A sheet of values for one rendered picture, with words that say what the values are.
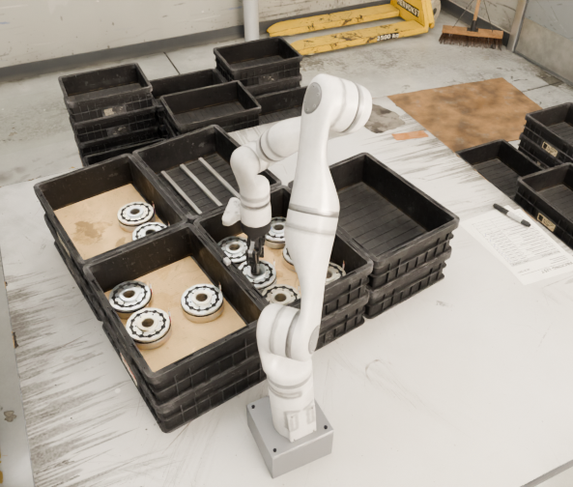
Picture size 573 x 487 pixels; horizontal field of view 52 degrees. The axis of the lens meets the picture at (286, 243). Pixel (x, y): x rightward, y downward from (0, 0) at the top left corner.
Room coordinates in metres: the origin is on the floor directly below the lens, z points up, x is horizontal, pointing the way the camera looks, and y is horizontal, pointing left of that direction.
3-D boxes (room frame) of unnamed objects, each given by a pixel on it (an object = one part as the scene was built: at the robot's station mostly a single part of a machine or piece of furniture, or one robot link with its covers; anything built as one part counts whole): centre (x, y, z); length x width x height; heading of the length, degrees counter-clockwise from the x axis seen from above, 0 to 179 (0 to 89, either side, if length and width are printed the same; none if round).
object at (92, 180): (1.27, 0.49, 0.87); 0.40 x 0.30 x 0.11; 34
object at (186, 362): (0.94, 0.26, 0.92); 0.40 x 0.30 x 0.02; 34
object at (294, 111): (2.62, -0.02, 0.31); 0.40 x 0.30 x 0.34; 115
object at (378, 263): (1.28, -0.23, 0.92); 0.40 x 0.30 x 0.02; 34
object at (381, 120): (2.12, -0.37, 0.71); 0.22 x 0.19 x 0.01; 25
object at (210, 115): (2.45, 0.35, 0.37); 0.40 x 0.30 x 0.45; 115
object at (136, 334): (0.90, 0.32, 0.86); 0.10 x 0.10 x 0.01
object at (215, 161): (1.44, 0.24, 0.87); 0.40 x 0.30 x 0.11; 34
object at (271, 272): (1.07, 0.08, 0.86); 0.10 x 0.10 x 0.01
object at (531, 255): (1.36, -0.73, 0.70); 0.33 x 0.23 x 0.01; 25
